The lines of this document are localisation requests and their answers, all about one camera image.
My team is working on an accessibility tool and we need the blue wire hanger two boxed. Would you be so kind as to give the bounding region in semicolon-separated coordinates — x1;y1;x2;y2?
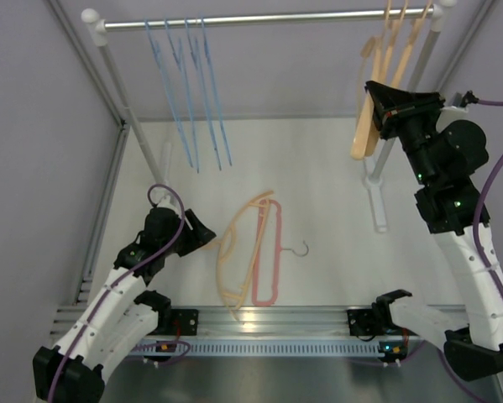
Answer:
165;20;200;174

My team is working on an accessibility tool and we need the white right rack foot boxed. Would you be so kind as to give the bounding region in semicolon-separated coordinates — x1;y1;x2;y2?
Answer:
364;159;389;233

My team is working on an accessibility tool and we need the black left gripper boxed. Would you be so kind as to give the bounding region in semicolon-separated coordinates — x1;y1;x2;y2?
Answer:
160;208;216;256

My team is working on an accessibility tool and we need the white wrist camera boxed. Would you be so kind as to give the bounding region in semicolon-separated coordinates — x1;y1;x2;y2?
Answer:
442;91;479;116
155;195;181;213

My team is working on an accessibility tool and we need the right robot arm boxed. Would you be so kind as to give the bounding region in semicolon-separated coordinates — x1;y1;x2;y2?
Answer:
365;81;503;381

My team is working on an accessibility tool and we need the blue wire hanger one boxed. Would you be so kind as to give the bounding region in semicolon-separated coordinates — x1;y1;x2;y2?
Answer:
144;19;194;168

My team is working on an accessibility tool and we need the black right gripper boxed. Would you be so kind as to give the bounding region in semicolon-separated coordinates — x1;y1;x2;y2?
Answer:
365;82;446;187

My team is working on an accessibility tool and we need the white right rack pole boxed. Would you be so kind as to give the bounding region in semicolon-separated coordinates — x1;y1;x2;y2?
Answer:
364;0;457;190

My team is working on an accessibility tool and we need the silver horizontal rack rod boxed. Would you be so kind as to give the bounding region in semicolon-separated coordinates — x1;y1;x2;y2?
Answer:
103;10;435;33

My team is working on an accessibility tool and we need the blue wire hanger three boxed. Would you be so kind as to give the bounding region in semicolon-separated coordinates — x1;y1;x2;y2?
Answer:
185;20;222;170

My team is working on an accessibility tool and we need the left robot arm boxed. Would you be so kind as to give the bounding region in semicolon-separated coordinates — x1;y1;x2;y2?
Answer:
33;207;216;402

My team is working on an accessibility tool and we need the blue wire hanger four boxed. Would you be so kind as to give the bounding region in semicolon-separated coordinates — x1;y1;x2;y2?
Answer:
200;18;233;167

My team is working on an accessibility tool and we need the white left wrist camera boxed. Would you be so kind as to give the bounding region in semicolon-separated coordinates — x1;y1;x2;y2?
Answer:
155;195;181;213

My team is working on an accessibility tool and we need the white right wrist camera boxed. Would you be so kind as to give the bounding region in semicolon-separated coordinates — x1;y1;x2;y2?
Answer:
442;91;479;116

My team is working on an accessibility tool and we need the white slotted cable duct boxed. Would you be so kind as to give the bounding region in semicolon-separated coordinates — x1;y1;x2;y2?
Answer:
129;339;403;358

